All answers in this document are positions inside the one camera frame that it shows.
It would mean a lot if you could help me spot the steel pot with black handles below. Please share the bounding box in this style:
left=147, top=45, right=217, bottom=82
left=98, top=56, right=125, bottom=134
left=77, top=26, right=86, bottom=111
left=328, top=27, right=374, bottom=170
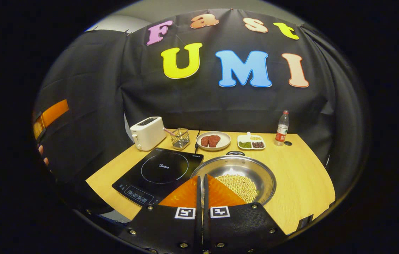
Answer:
left=191, top=151, right=277, bottom=207

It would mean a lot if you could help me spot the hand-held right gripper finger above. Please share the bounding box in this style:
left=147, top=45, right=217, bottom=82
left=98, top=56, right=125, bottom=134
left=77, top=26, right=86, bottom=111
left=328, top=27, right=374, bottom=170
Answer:
left=203, top=174, right=288, bottom=254
left=120, top=175, right=202, bottom=254

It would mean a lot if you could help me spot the white round plate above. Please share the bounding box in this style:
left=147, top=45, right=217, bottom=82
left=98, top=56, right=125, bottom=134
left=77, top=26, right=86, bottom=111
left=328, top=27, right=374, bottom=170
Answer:
left=196, top=131, right=231, bottom=151

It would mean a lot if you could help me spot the white divided dish with beans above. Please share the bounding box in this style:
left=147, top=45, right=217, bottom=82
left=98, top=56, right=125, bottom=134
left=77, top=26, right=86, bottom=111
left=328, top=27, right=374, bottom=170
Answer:
left=237, top=132, right=266, bottom=150

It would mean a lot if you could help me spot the pile of soybeans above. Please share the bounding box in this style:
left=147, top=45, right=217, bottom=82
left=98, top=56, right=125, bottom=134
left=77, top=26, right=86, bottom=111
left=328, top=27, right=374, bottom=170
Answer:
left=215, top=174, right=258, bottom=204

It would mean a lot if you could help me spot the clear water bottle red label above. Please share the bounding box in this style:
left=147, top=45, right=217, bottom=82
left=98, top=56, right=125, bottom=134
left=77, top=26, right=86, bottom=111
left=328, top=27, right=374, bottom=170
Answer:
left=274, top=110, right=290, bottom=146

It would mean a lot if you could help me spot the black induction cooktop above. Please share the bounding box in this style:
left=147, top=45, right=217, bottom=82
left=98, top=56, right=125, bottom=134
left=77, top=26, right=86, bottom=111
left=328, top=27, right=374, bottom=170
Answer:
left=112, top=147, right=204, bottom=207

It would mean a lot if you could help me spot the wire mesh utensil holder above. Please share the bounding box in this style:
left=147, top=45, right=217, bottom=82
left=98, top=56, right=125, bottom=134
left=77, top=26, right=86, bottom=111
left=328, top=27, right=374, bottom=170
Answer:
left=170, top=128, right=191, bottom=150

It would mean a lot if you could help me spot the white toaster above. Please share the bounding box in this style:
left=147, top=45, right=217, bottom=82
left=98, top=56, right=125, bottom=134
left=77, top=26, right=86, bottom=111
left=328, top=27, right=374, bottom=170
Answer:
left=130, top=116, right=167, bottom=151

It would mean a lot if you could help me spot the black backdrop cloth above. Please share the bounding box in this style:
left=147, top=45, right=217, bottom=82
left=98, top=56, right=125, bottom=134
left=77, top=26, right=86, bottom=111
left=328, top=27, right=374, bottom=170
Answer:
left=32, top=9, right=369, bottom=212

